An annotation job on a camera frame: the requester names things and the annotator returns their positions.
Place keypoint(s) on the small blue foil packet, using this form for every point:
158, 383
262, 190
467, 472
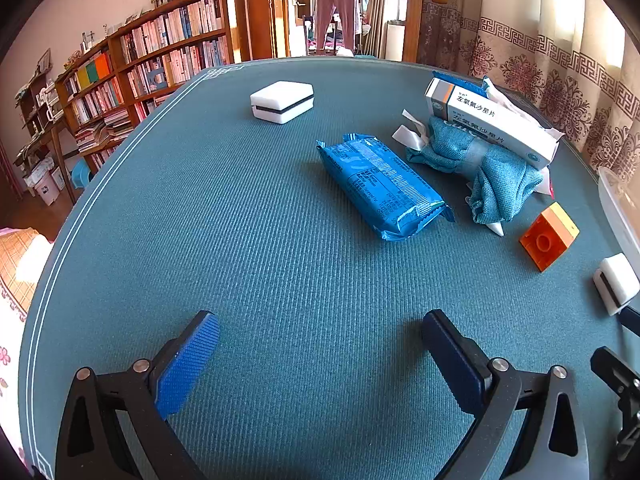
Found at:
457, 82

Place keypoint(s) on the small wooden side shelf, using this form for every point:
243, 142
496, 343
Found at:
37, 110

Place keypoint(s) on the woven bamboo mat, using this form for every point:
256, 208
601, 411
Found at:
17, 260

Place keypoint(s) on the white eraser block black stripe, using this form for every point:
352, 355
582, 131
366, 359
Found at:
282, 102
617, 282

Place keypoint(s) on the white cylindrical bin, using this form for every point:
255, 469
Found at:
395, 40

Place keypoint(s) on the orange yellow toy brick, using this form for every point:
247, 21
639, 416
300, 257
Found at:
549, 235

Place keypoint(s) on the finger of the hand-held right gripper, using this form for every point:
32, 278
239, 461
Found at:
631, 319
617, 372

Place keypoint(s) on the hanging mauve pants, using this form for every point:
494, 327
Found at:
336, 10

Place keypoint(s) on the white storage bins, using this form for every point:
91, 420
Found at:
44, 182

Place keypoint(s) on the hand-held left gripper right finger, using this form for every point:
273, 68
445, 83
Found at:
452, 365

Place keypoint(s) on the blue plastic stool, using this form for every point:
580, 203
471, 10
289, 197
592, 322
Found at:
80, 172

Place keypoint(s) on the wooden bookshelf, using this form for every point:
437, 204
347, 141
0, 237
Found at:
122, 55

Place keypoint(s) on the wooden door frame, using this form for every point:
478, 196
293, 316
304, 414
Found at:
260, 10

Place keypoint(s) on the red white glue packet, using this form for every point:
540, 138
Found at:
549, 187

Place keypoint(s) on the clear plastic wrapper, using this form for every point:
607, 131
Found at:
505, 100

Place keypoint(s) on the wooden door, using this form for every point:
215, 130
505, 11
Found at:
413, 15

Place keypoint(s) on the clear plastic bowl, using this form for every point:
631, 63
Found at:
612, 200

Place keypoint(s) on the teal towel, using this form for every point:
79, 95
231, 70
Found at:
495, 185

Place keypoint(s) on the floral printed blanket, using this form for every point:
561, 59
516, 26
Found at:
9, 340

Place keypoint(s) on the rows of books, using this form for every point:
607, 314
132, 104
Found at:
170, 30

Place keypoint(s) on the blue snack packet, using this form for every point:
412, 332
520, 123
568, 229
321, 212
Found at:
385, 185

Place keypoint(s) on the white orange medicine box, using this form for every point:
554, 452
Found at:
500, 125

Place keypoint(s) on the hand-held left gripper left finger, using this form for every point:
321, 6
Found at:
190, 365

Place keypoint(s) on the patterned beige curtain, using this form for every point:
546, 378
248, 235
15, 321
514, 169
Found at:
525, 60

